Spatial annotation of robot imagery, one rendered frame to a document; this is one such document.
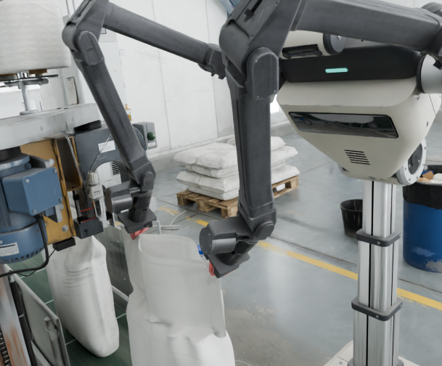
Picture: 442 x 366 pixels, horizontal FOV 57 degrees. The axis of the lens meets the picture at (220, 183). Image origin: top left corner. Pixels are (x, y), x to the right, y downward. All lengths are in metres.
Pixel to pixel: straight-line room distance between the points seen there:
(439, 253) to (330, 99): 2.20
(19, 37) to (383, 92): 0.84
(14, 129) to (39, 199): 0.17
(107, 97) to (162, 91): 5.30
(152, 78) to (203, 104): 1.05
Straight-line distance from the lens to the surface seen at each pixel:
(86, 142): 1.32
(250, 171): 0.72
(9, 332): 1.48
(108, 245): 2.35
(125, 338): 1.97
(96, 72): 1.01
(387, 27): 0.70
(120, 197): 1.14
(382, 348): 1.53
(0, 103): 4.06
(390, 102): 0.99
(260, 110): 0.64
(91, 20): 0.98
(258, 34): 0.55
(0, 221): 1.09
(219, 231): 0.83
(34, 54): 1.07
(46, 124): 1.14
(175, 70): 6.47
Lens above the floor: 1.51
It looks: 16 degrees down
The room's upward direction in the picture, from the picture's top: 5 degrees counter-clockwise
